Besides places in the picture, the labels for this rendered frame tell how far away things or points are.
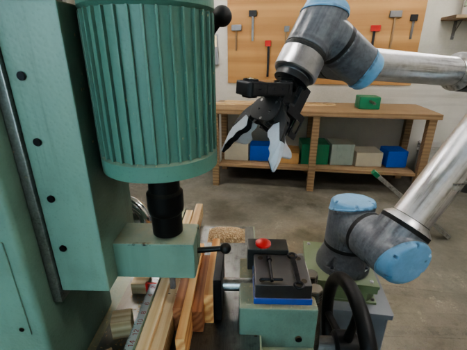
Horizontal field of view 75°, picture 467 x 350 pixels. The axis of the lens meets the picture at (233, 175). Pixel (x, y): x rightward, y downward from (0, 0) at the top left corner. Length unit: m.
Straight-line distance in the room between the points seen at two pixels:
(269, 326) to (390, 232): 0.52
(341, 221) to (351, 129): 2.84
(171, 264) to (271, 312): 0.19
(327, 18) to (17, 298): 0.70
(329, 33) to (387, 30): 3.17
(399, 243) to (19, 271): 0.86
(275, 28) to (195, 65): 3.30
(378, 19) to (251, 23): 1.29
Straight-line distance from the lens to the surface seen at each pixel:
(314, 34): 0.66
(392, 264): 0.97
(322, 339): 0.72
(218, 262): 0.60
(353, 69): 0.73
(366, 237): 1.02
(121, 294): 0.87
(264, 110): 0.61
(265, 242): 0.61
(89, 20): 0.43
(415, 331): 2.05
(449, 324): 2.19
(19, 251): 0.54
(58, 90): 0.45
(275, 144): 0.56
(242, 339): 0.60
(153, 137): 0.40
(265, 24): 3.70
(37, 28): 0.46
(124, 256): 0.56
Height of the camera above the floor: 1.36
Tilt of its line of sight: 21 degrees down
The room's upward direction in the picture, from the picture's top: straight up
